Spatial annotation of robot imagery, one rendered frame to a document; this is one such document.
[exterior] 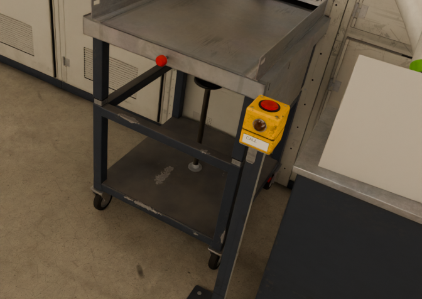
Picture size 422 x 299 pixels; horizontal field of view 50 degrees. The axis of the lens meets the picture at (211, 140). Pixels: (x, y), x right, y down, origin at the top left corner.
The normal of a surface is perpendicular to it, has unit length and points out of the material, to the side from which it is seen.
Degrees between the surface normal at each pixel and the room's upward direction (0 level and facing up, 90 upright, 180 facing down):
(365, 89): 90
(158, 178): 0
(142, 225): 0
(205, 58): 0
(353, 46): 90
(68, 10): 90
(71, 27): 90
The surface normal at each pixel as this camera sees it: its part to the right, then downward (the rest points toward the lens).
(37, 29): -0.46, 0.47
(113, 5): 0.88, 0.37
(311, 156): 0.14, -0.80
